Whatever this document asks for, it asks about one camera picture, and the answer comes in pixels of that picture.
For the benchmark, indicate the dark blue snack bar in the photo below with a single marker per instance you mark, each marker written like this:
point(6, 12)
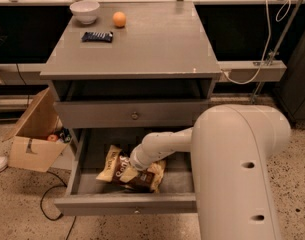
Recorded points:
point(97, 37)

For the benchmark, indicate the open cardboard box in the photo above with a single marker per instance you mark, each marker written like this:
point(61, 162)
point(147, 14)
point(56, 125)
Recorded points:
point(30, 149)

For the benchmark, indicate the round brass top knob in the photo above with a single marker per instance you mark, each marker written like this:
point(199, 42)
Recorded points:
point(135, 116)

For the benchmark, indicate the metal diagonal pole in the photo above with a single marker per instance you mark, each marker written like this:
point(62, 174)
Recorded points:
point(268, 59)

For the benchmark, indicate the closed grey top drawer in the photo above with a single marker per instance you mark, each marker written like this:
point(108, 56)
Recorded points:
point(117, 114)

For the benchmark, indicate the grey metal wall rail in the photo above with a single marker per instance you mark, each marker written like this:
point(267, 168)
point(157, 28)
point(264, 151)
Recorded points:
point(251, 71)

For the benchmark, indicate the red apple in box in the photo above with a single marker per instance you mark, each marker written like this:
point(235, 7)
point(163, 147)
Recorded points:
point(52, 138)

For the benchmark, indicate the open grey middle drawer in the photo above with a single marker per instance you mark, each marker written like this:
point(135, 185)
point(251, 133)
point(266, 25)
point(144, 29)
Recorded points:
point(87, 196)

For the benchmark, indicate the grey wooden drawer cabinet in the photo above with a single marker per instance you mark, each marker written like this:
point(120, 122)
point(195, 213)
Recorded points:
point(162, 53)

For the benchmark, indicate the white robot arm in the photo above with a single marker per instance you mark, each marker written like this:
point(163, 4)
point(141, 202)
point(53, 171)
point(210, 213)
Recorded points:
point(229, 146)

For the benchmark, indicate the white ceramic bowl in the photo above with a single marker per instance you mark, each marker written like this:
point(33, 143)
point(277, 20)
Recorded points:
point(86, 11)

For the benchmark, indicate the orange fruit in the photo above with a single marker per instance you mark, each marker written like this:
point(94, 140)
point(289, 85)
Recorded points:
point(119, 19)

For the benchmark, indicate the brown chip bag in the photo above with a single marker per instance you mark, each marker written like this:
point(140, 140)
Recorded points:
point(118, 170)

